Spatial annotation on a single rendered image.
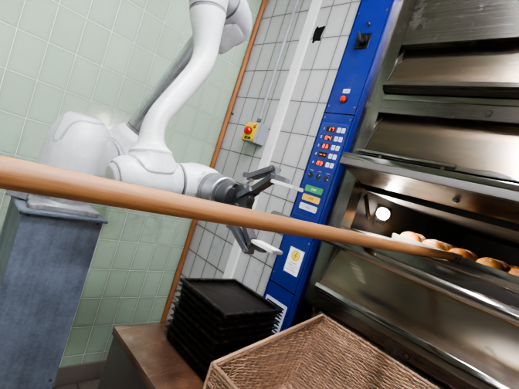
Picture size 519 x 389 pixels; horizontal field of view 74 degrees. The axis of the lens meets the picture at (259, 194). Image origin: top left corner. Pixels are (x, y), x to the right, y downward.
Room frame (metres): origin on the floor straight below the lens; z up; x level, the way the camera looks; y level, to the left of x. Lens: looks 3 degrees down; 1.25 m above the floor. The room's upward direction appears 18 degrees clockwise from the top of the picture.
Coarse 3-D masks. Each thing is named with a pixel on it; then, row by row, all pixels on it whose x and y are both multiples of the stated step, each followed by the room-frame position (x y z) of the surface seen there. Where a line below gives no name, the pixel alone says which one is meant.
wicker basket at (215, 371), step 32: (320, 320) 1.23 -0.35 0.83; (256, 352) 1.03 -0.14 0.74; (288, 352) 1.14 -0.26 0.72; (320, 352) 1.18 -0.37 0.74; (352, 352) 1.11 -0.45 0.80; (224, 384) 0.87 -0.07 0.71; (256, 384) 1.07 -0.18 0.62; (288, 384) 1.18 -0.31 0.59; (320, 384) 1.13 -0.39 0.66; (352, 384) 1.07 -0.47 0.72; (384, 384) 1.02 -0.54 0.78; (416, 384) 0.97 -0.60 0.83
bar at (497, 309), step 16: (320, 240) 0.92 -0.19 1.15; (368, 256) 0.81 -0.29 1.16; (384, 256) 0.79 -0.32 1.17; (400, 272) 0.75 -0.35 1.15; (416, 272) 0.73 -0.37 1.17; (432, 288) 0.70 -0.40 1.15; (448, 288) 0.68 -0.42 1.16; (464, 288) 0.67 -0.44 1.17; (480, 304) 0.64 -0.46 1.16; (496, 304) 0.62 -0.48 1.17; (512, 320) 0.60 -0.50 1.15
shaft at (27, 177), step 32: (0, 160) 0.30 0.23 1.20; (32, 192) 0.32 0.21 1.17; (64, 192) 0.34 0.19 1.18; (96, 192) 0.36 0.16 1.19; (128, 192) 0.38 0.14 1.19; (160, 192) 0.42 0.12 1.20; (224, 224) 0.50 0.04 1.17; (256, 224) 0.53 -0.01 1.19; (288, 224) 0.58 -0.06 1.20; (448, 256) 1.22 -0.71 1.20
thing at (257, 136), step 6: (252, 126) 1.67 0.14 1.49; (258, 126) 1.65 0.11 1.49; (264, 126) 1.67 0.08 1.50; (252, 132) 1.66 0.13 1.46; (258, 132) 1.65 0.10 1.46; (264, 132) 1.68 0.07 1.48; (246, 138) 1.68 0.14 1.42; (252, 138) 1.65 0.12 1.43; (258, 138) 1.66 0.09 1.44; (264, 138) 1.69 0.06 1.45; (258, 144) 1.68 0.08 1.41
